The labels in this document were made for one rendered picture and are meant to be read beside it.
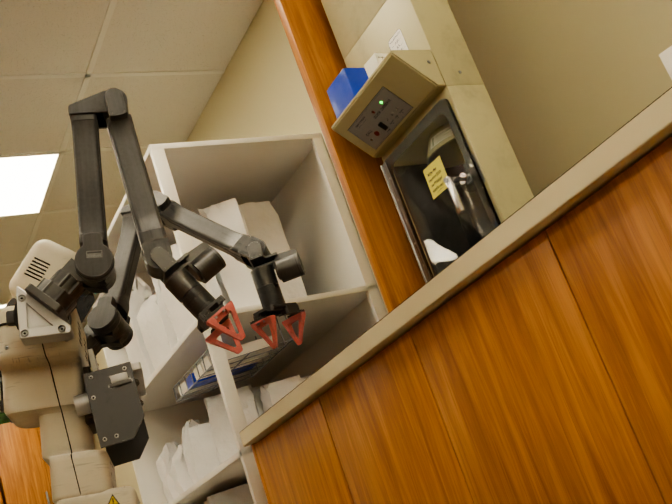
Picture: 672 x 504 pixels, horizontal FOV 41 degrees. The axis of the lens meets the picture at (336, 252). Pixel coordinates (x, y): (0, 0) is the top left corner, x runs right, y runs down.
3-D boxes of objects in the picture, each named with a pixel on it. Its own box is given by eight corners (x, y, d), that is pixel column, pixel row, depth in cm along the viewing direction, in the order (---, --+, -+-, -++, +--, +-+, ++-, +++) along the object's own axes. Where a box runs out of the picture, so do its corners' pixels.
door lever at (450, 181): (480, 208, 198) (474, 213, 200) (465, 170, 201) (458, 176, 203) (461, 210, 195) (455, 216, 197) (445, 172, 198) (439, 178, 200)
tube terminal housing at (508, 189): (524, 311, 228) (418, 59, 252) (610, 257, 202) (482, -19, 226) (447, 328, 215) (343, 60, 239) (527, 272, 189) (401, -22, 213)
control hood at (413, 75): (381, 158, 230) (368, 124, 233) (447, 85, 204) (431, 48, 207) (342, 161, 224) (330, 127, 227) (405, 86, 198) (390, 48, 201)
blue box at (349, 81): (370, 119, 230) (358, 89, 233) (388, 97, 222) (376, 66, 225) (337, 121, 225) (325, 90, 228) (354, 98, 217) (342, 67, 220)
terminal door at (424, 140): (440, 308, 216) (384, 163, 228) (513, 253, 191) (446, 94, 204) (438, 308, 216) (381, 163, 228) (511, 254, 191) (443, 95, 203)
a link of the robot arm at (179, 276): (162, 287, 192) (161, 278, 187) (186, 267, 195) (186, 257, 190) (184, 310, 191) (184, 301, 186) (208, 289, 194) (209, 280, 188)
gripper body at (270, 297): (299, 309, 223) (290, 281, 224) (273, 311, 214) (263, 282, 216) (280, 318, 226) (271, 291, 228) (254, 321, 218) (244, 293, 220)
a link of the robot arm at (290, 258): (257, 264, 232) (246, 244, 226) (299, 248, 232) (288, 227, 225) (266, 299, 224) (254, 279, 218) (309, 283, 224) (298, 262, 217)
